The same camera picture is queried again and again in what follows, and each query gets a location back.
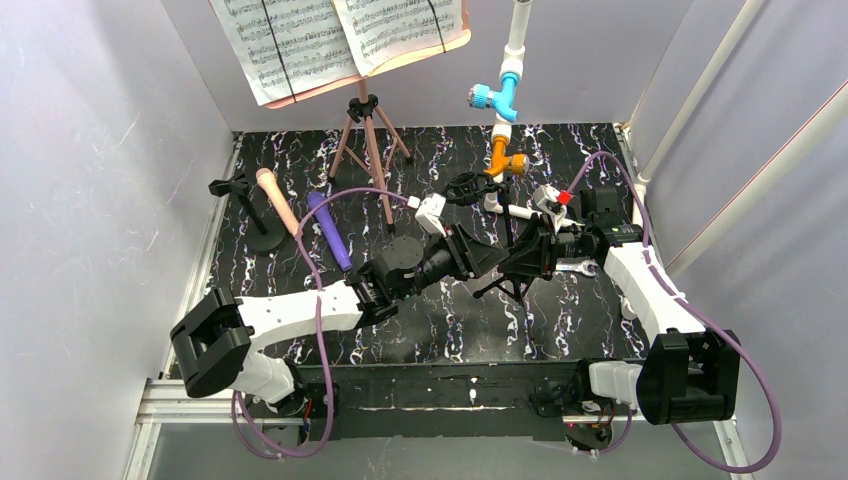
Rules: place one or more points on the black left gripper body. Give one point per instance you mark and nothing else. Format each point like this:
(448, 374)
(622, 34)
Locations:
(461, 250)

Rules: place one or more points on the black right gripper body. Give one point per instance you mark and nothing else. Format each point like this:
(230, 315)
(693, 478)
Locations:
(542, 249)

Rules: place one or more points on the black tripod mic stand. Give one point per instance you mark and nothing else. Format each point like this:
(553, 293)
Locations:
(470, 188)

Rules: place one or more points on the purple microphone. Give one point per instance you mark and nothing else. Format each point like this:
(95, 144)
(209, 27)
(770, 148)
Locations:
(329, 228)

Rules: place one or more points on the black round-base mic stand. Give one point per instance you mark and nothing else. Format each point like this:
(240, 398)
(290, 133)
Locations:
(264, 234)

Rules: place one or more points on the pink microphone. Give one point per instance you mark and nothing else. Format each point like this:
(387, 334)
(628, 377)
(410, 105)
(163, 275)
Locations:
(268, 182)

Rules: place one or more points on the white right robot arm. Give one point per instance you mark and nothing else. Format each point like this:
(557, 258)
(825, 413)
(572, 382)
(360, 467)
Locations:
(690, 373)

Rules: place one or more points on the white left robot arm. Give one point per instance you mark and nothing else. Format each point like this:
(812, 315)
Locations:
(219, 344)

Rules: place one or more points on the silver open-end wrench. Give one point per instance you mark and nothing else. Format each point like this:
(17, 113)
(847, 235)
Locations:
(586, 268)

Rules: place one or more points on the orange pipe valve fitting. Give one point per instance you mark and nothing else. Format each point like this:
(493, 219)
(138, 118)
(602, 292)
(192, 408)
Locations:
(501, 162)

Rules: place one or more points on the pink tripod music stand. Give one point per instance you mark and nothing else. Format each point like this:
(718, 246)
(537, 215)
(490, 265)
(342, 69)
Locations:
(364, 108)

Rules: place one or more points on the sheet music book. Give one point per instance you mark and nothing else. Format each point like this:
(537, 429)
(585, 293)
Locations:
(293, 49)

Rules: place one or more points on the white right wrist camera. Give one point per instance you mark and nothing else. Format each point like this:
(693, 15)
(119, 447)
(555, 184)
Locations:
(546, 200)

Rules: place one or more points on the white PVC pipe frame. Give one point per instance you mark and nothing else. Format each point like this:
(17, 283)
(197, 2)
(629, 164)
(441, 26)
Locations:
(513, 59)

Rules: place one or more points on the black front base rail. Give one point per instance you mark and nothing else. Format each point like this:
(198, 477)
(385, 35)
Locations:
(540, 400)

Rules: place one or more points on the white wall pipe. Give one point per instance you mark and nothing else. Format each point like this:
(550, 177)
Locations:
(736, 30)

